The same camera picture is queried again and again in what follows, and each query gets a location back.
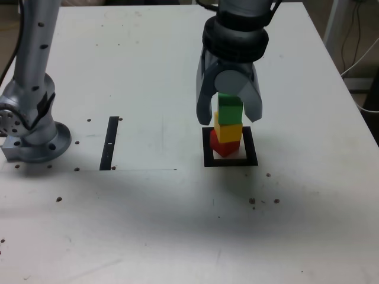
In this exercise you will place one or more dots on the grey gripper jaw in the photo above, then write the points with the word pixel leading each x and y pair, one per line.
pixel 204 97
pixel 253 97

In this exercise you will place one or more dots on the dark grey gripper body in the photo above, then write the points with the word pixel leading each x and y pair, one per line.
pixel 234 65

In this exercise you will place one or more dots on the green cube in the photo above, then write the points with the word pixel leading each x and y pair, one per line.
pixel 229 112

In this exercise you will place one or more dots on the yellow cube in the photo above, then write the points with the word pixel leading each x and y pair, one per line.
pixel 228 133

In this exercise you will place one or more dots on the red cube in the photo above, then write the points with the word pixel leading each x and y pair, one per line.
pixel 225 149

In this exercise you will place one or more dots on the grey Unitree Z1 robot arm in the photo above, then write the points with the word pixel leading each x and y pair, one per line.
pixel 32 59

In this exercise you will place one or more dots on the black tape square outline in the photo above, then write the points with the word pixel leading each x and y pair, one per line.
pixel 253 148

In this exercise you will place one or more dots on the black tape strip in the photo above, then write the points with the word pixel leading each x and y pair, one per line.
pixel 108 142

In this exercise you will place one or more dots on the white metal post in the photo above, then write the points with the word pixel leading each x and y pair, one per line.
pixel 331 23

